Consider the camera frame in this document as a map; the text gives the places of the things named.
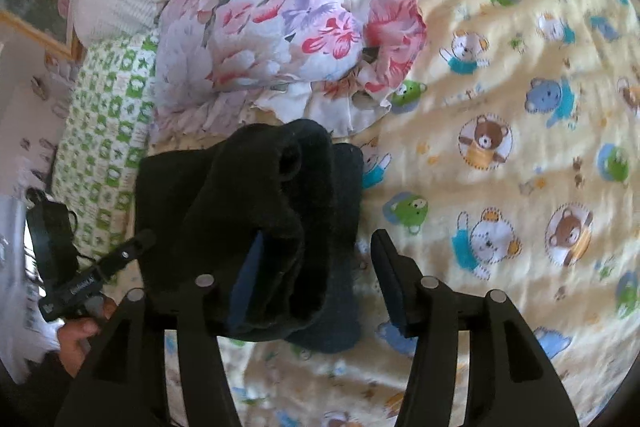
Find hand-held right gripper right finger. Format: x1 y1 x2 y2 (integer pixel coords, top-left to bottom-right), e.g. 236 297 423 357
370 228 581 427

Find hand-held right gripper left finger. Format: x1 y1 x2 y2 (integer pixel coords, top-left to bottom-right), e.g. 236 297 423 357
52 232 267 427

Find floral pink pillow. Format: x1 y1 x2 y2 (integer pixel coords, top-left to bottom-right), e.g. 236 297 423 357
150 0 428 138

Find person's left hand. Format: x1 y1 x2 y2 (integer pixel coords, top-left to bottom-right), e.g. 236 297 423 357
57 297 121 378

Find green patterned pillow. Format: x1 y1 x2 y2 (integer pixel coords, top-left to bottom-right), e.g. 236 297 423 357
50 32 161 253

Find person's dark clothing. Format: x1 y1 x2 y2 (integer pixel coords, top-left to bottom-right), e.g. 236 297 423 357
0 352 76 427

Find black pants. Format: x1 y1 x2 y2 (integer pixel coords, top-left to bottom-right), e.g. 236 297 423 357
135 118 366 354

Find yellow bear print bedsheet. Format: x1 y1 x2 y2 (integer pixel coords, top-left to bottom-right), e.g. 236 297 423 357
105 0 640 427

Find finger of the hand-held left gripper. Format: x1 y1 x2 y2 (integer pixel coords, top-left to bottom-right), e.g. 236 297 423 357
97 229 158 282

